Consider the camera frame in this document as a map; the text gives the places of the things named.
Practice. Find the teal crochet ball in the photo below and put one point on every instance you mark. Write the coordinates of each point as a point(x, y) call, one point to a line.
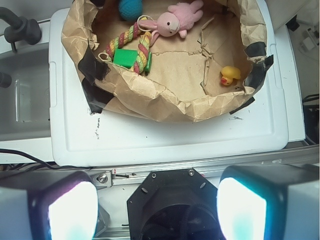
point(130, 10)

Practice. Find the metal corner bracket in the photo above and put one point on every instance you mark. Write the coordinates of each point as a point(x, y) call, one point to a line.
point(102, 179)

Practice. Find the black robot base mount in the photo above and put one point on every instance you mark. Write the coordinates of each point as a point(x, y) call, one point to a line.
point(174, 205)

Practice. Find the brown paper bag basket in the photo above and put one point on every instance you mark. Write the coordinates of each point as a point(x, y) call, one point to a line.
point(184, 83)

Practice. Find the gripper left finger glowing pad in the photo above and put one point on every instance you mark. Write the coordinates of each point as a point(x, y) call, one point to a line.
point(47, 205)

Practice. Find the multicolour rope toy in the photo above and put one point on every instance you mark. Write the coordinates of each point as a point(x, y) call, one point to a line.
point(134, 38)

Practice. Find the green block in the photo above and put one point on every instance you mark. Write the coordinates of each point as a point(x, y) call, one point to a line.
point(137, 61)

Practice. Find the pink plush bunny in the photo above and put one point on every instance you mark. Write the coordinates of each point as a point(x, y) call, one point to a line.
point(178, 19)

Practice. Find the yellow rubber duck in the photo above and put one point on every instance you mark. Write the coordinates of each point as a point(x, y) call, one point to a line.
point(229, 74)

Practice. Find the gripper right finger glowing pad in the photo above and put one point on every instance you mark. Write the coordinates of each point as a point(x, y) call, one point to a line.
point(269, 202)

